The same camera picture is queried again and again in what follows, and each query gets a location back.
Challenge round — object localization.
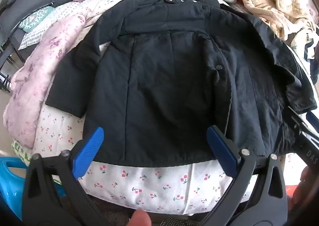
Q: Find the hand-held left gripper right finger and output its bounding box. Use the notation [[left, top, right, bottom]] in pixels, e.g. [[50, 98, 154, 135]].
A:
[[197, 126, 291, 226]]

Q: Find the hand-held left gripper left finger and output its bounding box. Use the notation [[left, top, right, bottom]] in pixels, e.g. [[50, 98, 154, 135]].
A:
[[22, 126, 108, 226]]

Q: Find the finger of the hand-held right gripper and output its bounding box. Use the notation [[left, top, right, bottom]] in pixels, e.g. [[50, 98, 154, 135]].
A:
[[286, 106, 307, 142], [306, 111, 319, 128]]

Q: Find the black padded coat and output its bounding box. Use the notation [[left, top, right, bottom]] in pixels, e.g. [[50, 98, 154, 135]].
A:
[[45, 0, 318, 168]]

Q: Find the person's right hand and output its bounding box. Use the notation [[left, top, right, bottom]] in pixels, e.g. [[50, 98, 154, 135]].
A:
[[290, 165, 319, 207]]

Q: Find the person's left hand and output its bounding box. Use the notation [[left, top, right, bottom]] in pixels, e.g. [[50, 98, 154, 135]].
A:
[[124, 209, 153, 226]]

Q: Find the green print cloth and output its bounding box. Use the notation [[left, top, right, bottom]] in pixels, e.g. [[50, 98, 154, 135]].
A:
[[10, 139, 33, 165]]

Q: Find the cherry print bed sheet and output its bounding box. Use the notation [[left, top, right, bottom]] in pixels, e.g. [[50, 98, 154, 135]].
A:
[[32, 0, 301, 215]]

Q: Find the white printed bag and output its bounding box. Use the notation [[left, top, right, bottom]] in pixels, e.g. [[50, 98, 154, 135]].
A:
[[290, 26, 319, 60]]

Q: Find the houndstooth cloth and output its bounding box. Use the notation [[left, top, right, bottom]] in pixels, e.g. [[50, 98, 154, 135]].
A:
[[157, 217, 203, 226]]

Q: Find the pink floral quilt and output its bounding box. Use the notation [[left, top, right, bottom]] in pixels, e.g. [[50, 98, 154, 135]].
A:
[[3, 13, 106, 149]]

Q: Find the grey checked pillow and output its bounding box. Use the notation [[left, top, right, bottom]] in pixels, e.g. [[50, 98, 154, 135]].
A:
[[18, 8, 75, 51]]

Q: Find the teal patterned pillow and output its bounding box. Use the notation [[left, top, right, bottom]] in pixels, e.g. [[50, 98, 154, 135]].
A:
[[19, 6, 54, 33]]

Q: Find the black metal frame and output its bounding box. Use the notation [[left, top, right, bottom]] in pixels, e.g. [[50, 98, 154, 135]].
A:
[[0, 30, 26, 92]]

